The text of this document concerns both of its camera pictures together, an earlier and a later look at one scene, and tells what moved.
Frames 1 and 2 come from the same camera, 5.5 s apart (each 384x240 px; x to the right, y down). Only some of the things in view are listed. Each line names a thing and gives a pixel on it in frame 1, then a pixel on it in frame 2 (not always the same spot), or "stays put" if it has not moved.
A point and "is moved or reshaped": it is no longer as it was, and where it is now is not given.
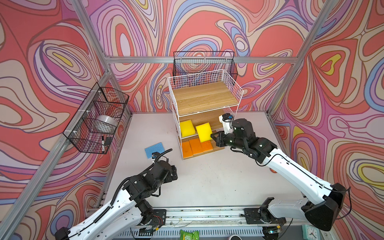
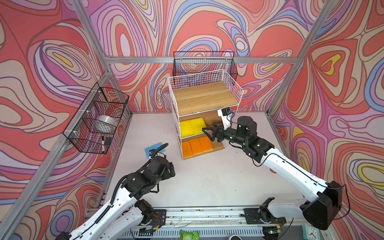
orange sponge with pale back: [187, 150] stays put
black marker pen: [103, 144] stays put
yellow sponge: [204, 132] is moved or reshaped
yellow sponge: [187, 128] stays put
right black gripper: [219, 140] -> [220, 130]
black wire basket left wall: [93, 127] stays put
